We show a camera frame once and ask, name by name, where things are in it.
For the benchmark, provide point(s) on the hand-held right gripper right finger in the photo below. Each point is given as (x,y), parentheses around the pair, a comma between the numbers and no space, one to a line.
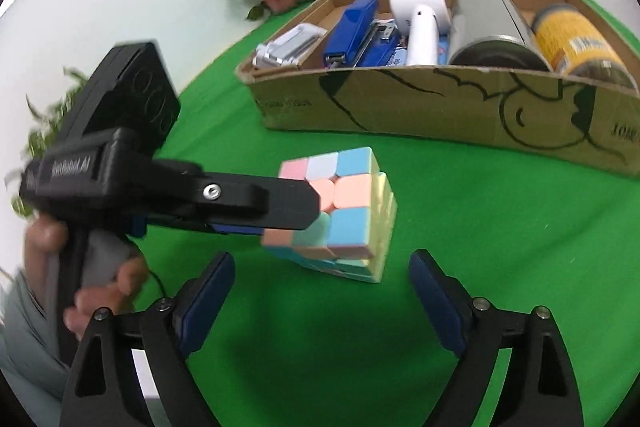
(440,302)

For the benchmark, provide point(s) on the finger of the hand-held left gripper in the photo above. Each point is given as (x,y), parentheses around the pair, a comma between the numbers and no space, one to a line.
(235,229)
(250,202)

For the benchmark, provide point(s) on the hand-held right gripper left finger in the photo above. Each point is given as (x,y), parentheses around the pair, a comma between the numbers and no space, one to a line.
(207,302)

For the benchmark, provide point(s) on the pastel puzzle cube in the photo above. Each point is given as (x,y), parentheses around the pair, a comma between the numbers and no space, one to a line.
(350,227)

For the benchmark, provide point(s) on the white plastic phone stand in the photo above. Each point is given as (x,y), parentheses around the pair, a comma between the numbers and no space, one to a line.
(290,44)

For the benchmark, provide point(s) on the brown cardboard box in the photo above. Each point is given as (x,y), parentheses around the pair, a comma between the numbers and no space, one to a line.
(425,107)

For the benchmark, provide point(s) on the blue plastic board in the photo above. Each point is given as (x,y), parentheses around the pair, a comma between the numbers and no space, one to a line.
(355,27)

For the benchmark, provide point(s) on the white spray bottle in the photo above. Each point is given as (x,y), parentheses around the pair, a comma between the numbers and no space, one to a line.
(422,37)

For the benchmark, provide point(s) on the silver metal can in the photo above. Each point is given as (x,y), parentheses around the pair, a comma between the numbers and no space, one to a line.
(485,17)

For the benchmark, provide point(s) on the yellow label flower jar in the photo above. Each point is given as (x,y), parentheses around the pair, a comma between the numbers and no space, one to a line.
(575,42)

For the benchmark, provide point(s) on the person's left forearm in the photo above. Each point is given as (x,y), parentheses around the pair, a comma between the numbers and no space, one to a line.
(25,357)

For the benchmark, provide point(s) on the person's left hand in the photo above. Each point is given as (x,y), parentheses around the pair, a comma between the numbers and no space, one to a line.
(130,279)

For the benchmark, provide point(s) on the large leafy plant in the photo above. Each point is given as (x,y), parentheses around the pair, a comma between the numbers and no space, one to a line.
(50,117)

